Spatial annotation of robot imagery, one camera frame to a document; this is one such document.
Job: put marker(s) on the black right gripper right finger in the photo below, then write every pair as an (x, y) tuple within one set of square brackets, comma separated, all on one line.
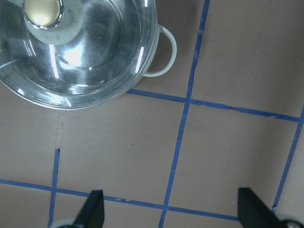
[(253, 213)]

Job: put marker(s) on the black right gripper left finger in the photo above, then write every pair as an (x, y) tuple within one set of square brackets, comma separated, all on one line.
[(92, 213)]

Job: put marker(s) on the glass pot lid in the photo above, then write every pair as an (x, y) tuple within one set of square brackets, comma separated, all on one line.
[(71, 52)]

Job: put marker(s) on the white cooking pot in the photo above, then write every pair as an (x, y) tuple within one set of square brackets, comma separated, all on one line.
[(164, 54)]

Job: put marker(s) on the brown paper table mat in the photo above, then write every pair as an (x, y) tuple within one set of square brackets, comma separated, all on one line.
[(173, 152)]

